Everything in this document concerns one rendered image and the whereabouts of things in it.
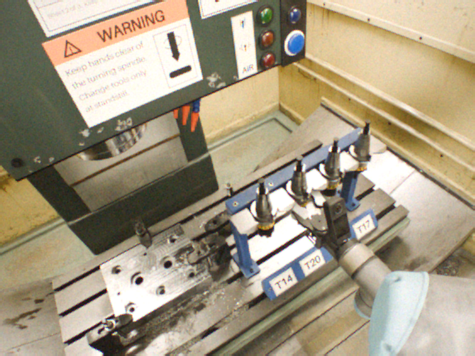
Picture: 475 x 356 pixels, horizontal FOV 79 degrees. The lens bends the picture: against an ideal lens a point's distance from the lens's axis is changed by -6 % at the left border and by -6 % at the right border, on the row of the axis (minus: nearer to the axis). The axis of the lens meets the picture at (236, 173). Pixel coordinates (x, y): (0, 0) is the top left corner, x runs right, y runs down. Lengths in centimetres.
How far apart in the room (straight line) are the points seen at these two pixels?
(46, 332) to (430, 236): 154
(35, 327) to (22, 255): 52
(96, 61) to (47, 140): 11
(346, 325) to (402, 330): 76
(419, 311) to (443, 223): 98
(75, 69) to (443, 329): 48
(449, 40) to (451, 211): 62
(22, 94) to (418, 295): 48
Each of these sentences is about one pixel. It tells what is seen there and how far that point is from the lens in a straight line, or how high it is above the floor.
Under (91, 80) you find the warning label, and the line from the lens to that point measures 38.
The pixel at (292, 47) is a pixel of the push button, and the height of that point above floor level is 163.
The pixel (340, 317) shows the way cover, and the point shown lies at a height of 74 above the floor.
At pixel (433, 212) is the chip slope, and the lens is 138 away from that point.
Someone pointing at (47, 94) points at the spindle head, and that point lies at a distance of 38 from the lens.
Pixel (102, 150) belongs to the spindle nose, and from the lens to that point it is 58.
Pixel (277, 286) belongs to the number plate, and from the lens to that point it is 97.
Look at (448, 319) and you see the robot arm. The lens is 42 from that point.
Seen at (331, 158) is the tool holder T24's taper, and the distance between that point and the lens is 80.
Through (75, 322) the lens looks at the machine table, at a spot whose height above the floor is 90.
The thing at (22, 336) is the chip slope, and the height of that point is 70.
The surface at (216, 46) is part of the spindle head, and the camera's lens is 42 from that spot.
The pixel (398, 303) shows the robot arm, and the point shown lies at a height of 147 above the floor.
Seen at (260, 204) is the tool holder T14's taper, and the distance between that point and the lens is 72.
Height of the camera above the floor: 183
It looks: 47 degrees down
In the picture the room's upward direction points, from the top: 10 degrees counter-clockwise
